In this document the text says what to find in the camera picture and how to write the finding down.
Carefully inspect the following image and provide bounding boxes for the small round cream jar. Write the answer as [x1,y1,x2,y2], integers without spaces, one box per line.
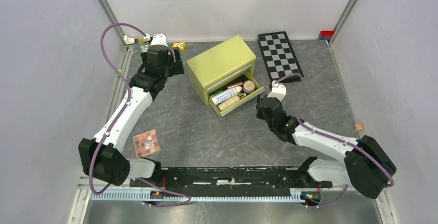
[242,80,257,94]

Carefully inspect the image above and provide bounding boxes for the white lotion tube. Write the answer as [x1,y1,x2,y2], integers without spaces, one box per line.
[210,86,242,105]

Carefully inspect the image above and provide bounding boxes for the green drawer cabinet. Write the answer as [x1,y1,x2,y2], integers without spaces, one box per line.
[187,36,265,117]

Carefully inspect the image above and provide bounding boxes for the eyeshadow palette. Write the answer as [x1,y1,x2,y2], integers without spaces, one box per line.
[133,130,161,158]

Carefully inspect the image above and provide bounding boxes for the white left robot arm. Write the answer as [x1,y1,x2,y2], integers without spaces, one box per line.
[79,44,184,187]

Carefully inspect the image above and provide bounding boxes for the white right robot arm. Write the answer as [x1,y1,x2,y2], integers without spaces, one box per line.
[256,97,397,199]

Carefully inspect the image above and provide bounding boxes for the green owl toy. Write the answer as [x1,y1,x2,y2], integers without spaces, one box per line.
[140,44,150,53]

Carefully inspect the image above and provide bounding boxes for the yellow owl toy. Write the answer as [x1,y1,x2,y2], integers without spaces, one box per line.
[172,42,186,51]

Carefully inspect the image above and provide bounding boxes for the wooden arch blocks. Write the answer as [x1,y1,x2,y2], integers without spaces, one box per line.
[123,35,144,45]

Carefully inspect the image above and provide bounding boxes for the black white chessboard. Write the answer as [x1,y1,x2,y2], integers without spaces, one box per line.
[257,31,304,84]

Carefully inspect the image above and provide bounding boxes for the small wooden cube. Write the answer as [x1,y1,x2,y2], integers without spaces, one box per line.
[355,123,364,132]

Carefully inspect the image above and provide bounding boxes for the red blue blocks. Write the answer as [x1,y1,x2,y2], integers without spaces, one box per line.
[318,30,334,40]

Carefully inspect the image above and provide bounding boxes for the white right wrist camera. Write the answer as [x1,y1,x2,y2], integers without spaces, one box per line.
[267,81,287,102]

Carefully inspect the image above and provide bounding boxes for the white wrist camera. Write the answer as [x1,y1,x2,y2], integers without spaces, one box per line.
[143,33,168,47]
[267,81,287,102]

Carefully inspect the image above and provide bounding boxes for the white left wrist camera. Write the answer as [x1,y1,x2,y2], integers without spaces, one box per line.
[143,33,168,47]

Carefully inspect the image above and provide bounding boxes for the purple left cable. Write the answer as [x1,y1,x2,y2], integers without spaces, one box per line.
[88,23,192,207]

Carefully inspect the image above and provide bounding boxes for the purple cable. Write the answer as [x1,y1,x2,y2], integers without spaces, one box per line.
[273,73,395,210]
[88,23,192,207]

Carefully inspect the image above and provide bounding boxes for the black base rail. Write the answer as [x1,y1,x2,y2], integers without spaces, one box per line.
[148,166,333,197]

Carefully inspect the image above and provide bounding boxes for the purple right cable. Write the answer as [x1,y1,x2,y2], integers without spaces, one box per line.
[273,73,395,210]

